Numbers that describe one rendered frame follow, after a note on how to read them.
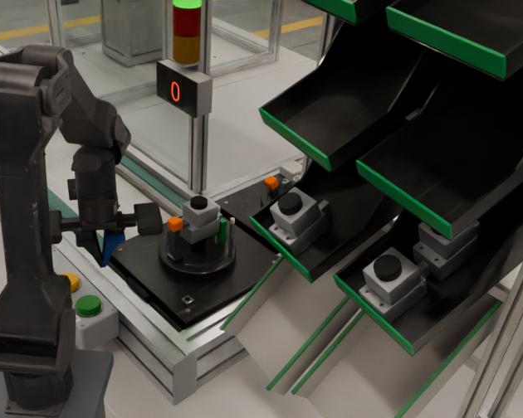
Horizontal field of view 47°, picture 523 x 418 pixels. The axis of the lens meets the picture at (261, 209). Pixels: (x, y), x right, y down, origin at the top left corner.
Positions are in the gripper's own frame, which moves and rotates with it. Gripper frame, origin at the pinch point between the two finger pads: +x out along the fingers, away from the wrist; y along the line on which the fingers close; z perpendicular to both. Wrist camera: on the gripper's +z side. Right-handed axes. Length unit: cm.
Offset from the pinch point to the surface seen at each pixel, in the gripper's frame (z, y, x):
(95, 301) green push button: -1.5, 1.6, 9.6
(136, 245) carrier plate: 12.4, -6.4, 9.6
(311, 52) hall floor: 356, -176, 104
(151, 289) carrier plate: 0.1, -7.6, 9.7
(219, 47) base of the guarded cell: 142, -51, 20
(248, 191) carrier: 26.9, -31.7, 9.4
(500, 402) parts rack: -29, -60, 16
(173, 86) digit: 28.5, -15.8, -14.5
